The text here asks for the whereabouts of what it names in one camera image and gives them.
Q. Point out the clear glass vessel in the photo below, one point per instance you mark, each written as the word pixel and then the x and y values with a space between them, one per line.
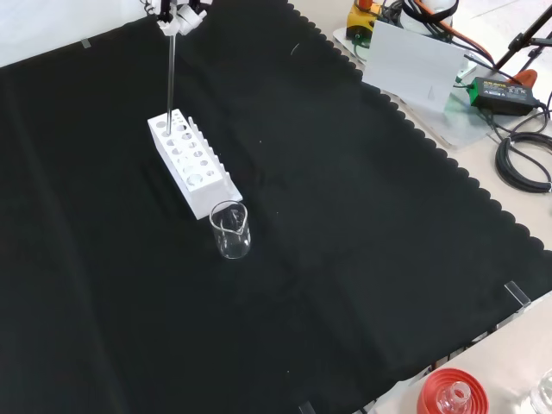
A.
pixel 544 394

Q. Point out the orange tripod foot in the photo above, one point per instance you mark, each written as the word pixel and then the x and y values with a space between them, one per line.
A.
pixel 527 77

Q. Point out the black power adapter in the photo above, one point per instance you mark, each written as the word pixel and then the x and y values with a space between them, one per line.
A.
pixel 500 97

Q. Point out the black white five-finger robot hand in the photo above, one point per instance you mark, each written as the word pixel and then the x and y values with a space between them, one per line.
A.
pixel 181 15

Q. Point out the pale board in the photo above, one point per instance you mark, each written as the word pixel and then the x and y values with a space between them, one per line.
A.
pixel 409 64

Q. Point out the white test tube rack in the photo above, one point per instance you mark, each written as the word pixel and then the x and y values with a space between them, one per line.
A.
pixel 202 196

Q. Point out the small clear glass flask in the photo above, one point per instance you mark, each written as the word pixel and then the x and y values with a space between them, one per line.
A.
pixel 453 399

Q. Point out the yellow stop button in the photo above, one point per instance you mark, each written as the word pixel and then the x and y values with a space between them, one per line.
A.
pixel 360 19

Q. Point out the black bench cloth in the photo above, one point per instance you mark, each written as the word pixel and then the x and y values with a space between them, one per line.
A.
pixel 129 280

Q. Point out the red ribbed funnel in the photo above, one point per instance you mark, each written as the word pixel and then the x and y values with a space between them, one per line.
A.
pixel 431 388

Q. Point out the metal base plate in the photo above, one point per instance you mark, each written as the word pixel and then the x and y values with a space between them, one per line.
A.
pixel 466 129

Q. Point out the clear glass beaker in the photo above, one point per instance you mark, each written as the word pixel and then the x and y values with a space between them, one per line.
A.
pixel 235 248

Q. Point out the black tripod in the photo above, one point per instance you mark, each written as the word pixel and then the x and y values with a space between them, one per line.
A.
pixel 516 43

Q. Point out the clear glass rod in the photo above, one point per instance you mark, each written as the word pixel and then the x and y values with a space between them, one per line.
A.
pixel 171 86

